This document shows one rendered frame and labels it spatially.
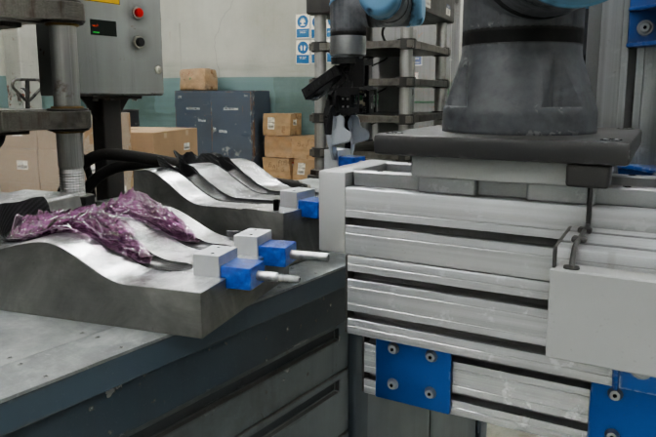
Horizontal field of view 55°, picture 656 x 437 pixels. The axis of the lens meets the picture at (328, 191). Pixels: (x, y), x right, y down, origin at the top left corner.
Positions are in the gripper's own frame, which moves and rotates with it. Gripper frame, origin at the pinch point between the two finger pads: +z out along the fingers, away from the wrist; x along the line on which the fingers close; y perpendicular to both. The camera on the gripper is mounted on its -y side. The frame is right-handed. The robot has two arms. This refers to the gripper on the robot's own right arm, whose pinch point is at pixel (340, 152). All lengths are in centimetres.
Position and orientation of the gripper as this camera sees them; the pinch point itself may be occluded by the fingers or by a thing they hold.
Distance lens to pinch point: 134.8
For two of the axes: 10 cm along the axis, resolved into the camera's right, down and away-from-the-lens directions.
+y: 8.1, 0.9, -5.8
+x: 5.9, -1.3, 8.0
